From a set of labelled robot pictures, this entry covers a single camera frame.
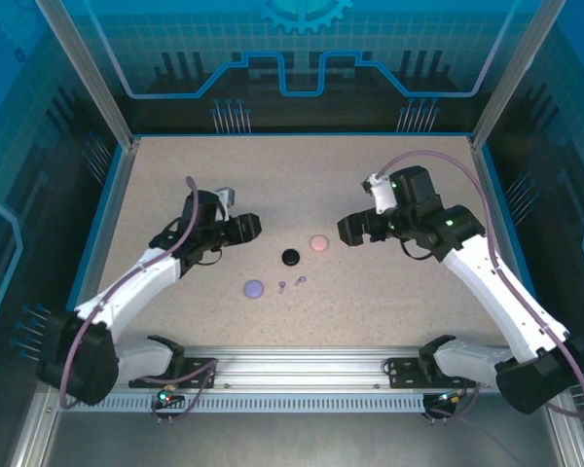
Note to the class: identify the pink earbud charging case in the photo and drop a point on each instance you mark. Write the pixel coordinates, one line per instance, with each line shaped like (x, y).
(318, 243)

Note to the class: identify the black earbud charging case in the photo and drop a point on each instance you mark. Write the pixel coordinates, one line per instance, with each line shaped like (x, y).
(290, 257)

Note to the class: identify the purple earbud charging case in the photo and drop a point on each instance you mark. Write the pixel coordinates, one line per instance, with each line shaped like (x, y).
(253, 288)

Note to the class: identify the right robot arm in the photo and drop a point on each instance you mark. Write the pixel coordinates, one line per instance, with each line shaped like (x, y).
(491, 282)

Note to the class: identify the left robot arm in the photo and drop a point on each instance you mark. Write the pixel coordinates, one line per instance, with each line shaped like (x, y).
(126, 287)

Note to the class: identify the small LED connector module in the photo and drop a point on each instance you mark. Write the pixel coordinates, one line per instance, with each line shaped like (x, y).
(165, 398)
(445, 398)

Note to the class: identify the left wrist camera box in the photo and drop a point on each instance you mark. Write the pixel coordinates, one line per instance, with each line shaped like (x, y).
(226, 197)

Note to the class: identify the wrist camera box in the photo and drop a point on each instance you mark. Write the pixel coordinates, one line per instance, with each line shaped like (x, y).
(382, 194)
(226, 197)

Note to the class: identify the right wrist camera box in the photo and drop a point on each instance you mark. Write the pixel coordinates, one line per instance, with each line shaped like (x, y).
(382, 194)

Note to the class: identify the aluminium side rail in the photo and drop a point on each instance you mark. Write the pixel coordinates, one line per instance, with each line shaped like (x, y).
(113, 209)
(496, 194)

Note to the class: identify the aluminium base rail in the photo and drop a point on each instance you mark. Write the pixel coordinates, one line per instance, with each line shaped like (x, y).
(302, 365)

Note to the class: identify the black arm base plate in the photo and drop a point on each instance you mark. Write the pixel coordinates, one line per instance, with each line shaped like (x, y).
(404, 374)
(199, 373)

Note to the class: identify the aluminium corner post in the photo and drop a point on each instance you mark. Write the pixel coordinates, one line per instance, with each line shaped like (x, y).
(513, 73)
(91, 73)

